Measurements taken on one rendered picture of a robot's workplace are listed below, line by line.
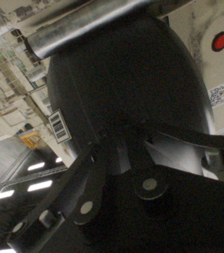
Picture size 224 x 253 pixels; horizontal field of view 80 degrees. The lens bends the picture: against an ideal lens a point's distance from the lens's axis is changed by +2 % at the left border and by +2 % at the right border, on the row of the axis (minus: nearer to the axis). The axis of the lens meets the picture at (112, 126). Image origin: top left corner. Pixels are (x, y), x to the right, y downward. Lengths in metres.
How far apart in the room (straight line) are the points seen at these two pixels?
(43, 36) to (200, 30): 0.37
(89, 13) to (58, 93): 0.15
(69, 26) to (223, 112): 0.54
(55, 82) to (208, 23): 0.40
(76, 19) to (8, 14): 0.10
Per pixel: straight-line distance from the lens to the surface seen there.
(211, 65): 0.51
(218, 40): 0.50
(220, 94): 0.57
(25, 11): 0.31
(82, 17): 0.31
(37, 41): 0.33
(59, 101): 0.27
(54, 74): 0.31
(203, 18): 0.47
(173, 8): 0.48
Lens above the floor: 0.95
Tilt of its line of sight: 29 degrees up
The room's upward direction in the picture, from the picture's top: 154 degrees clockwise
